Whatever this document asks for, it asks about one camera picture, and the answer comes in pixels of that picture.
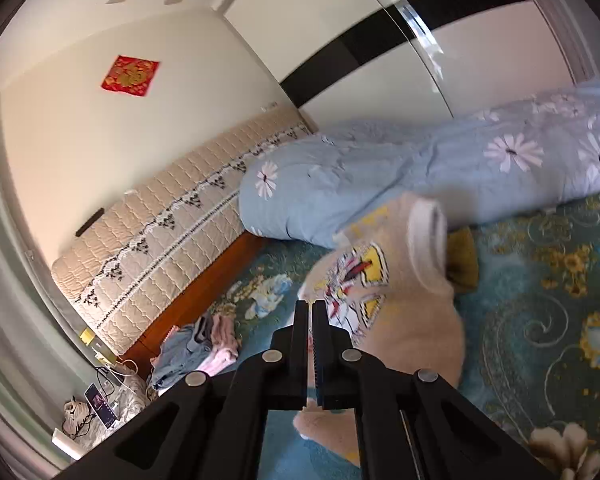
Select red square wall decoration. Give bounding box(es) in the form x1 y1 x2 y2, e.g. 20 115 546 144
100 55 160 96

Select light blue floral duvet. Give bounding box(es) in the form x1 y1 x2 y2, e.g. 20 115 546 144
238 80 600 247

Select folded pink garment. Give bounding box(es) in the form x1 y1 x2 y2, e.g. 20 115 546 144
197 314 240 377

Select fuzzy beige cartoon sweater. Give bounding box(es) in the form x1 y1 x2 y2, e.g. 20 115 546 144
292 192 467 466

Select white charging cable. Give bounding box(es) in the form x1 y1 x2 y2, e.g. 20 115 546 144
61 356 141 441

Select folded grey-blue garment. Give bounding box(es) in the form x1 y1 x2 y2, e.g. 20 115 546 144
148 318 212 392

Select orange wooden bed frame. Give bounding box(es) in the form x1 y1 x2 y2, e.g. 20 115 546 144
121 232 266 379

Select mustard yellow knit garment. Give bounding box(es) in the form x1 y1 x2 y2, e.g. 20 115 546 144
445 226 479 295

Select white and black wardrobe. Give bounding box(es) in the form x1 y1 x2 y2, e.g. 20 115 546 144
221 0 596 127

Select teal floral bed blanket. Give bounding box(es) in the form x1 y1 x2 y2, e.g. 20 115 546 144
212 194 600 479

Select smartphone with lit screen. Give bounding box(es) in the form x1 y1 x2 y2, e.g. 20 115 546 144
84 384 117 429

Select beige quilted mattress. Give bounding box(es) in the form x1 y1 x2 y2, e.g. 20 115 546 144
52 106 310 356

